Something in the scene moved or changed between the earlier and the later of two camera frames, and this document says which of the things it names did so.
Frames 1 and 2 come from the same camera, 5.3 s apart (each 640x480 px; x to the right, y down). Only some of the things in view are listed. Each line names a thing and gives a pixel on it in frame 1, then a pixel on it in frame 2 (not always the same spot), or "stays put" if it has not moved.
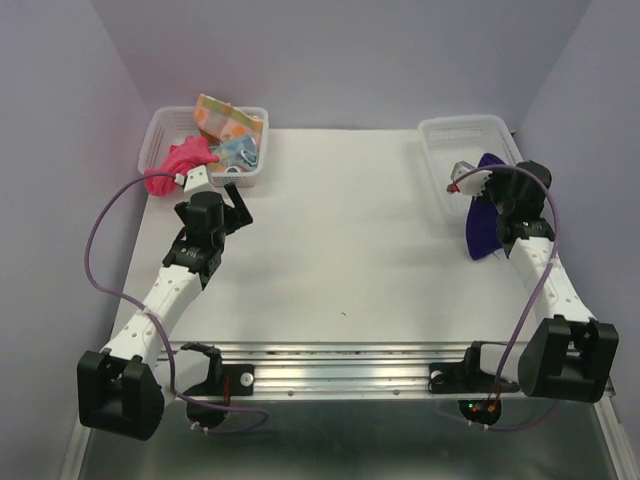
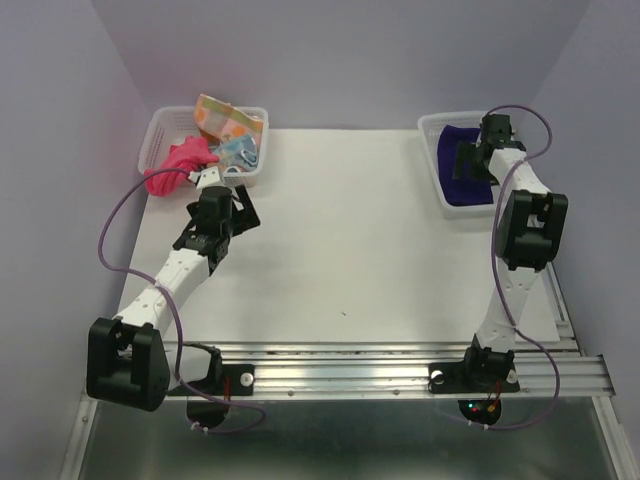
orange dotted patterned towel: x=217 y=119 stays put
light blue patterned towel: x=241 y=151 stays put
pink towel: x=195 y=151 stays put
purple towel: x=482 y=232 → x=459 y=192
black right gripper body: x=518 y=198 → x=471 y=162
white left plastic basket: x=164 y=126 stays put
